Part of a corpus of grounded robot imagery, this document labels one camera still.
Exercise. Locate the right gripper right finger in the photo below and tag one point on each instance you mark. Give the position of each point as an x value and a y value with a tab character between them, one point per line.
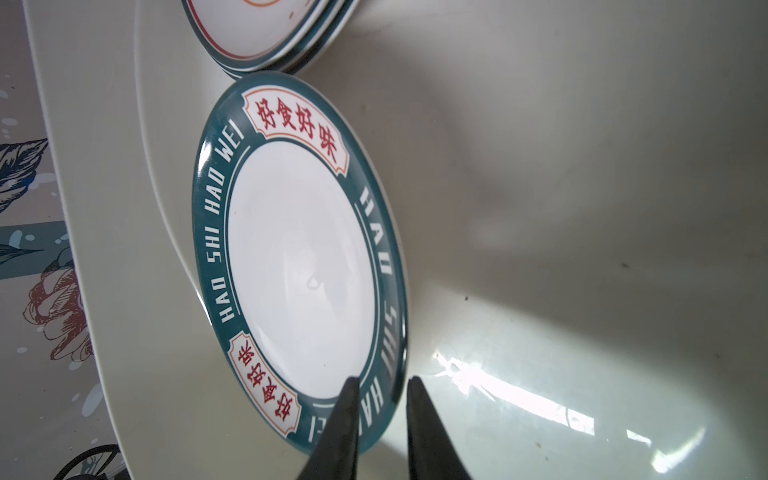
431	454

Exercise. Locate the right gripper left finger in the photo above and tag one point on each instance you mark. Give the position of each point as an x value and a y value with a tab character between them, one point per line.
336	454

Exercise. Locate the green rim plate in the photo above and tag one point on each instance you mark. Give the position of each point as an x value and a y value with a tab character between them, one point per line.
320	36
298	259

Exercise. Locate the large orange sunburst plate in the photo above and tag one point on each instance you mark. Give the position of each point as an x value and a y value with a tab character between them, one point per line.
246	35

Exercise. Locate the white plastic bin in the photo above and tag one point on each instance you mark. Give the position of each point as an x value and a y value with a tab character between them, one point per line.
580	191

